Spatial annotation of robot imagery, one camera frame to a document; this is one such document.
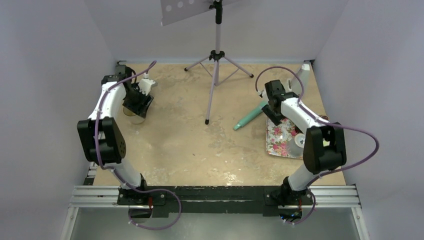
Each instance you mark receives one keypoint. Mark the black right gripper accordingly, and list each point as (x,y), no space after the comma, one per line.
(275,117)

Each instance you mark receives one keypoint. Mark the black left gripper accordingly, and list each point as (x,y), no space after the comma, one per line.
(140,109)

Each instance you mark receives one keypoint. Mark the cream mug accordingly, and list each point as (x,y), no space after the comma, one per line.
(132,117)

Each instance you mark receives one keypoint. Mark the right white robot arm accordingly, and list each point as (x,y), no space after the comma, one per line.
(324,147)

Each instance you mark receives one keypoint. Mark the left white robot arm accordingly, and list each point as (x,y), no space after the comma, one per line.
(101,139)

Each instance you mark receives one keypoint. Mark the white patterned mug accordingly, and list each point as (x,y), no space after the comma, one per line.
(299,143)

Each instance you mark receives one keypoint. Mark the floral tray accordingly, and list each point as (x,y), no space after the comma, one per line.
(279,139)

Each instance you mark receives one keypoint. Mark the lilac music stand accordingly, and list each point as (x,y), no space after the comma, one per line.
(177,10)

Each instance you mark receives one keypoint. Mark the mint green recorder case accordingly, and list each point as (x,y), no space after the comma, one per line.
(250,116)

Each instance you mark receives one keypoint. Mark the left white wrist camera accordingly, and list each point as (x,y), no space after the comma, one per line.
(145,85)

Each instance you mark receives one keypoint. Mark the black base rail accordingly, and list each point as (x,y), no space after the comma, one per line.
(259,199)

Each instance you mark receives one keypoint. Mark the aluminium frame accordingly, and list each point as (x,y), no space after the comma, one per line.
(93,213)

